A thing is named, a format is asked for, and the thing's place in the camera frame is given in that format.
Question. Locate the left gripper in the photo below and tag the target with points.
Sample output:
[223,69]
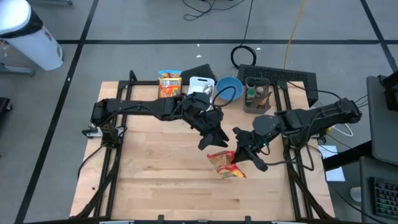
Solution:
[203,115]

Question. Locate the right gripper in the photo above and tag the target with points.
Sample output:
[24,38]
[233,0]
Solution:
[252,141]

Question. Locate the red ramen packet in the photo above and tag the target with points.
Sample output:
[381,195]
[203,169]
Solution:
[225,165]

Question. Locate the green-lidded glass jar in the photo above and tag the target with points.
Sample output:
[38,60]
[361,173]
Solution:
[250,93]

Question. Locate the orange taco mix pouch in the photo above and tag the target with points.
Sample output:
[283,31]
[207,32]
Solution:
[264,101]

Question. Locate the white plastic bin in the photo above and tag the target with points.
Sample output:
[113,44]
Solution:
[196,84]

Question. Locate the orange ramen packet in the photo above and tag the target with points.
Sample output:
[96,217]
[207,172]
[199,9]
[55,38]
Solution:
[169,92]

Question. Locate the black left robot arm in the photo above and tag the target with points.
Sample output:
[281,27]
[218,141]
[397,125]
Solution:
[133,107]

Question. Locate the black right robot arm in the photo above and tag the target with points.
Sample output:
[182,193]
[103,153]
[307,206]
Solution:
[311,119]

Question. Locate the grey plastic bin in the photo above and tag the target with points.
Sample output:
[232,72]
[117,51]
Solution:
[158,93]
[248,109]

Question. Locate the blue bowl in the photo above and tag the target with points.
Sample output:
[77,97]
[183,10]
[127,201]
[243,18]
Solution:
[225,84]

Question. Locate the black triangular panel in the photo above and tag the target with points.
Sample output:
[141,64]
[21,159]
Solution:
[199,71]

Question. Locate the white paper sheet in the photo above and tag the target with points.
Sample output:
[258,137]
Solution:
[335,175]

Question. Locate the black perforated panel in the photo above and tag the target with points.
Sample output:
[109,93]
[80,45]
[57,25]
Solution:
[280,74]

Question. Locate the black desk beam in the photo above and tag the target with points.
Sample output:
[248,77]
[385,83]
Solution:
[345,157]

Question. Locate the white round device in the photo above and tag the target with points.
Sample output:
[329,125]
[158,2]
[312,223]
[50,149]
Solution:
[356,194]

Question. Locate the grey desk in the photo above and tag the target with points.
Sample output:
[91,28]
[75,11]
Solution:
[383,133]

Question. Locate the backlit keyboard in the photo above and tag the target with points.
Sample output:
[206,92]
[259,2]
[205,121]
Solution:
[385,199]

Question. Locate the white trash can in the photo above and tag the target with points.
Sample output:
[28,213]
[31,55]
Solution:
[32,46]

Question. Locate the metal floor stand base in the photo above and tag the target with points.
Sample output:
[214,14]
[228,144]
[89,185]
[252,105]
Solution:
[18,71]

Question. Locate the black caster wheel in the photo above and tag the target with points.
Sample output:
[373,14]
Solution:
[4,105]

